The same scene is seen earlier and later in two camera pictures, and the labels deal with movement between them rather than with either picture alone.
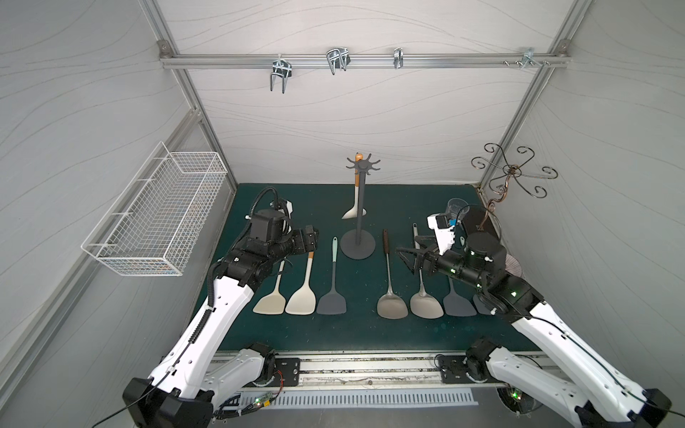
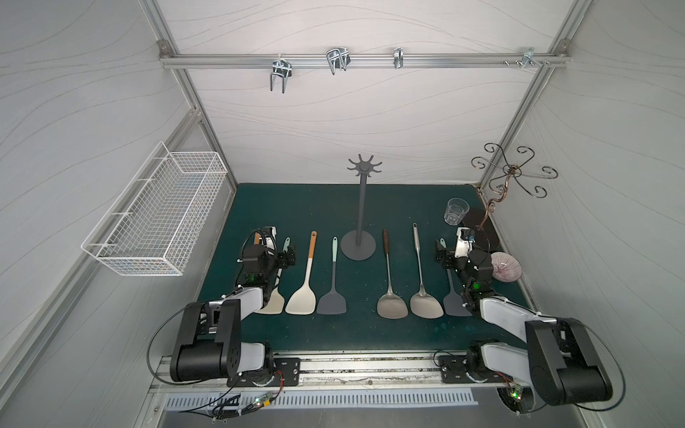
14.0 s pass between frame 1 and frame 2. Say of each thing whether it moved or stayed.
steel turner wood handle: stayed
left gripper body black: moved
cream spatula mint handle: stayed
